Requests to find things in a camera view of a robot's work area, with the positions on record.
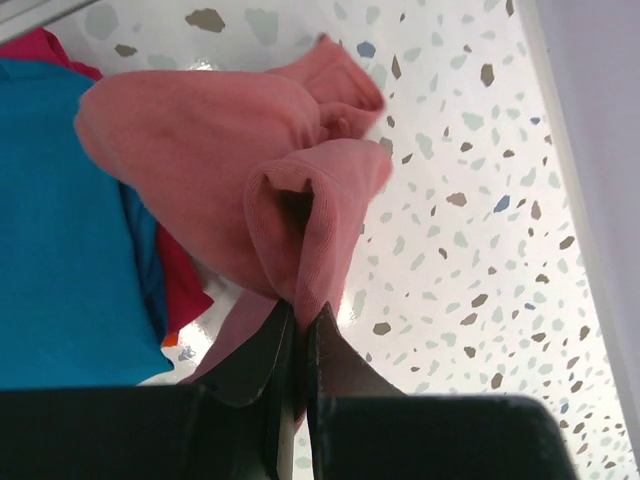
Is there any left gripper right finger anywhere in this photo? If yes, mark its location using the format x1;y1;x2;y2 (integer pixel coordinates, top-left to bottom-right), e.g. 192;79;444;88
307;304;404;479

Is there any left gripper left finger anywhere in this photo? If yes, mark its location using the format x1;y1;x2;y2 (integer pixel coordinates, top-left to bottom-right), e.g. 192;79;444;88
189;301;296;479

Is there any salmon pink t shirt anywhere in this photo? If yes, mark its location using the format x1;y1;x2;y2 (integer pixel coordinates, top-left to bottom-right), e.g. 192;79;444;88
74;35;392;377

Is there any folded orange t shirt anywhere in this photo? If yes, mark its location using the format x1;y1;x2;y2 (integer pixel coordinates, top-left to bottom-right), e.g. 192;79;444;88
162;332;179;347

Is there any folded magenta t shirt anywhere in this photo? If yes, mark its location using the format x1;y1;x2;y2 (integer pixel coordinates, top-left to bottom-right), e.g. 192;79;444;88
1;28;213;344

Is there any folded teal t shirt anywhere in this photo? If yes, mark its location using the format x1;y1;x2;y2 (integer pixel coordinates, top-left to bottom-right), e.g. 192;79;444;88
1;59;172;389

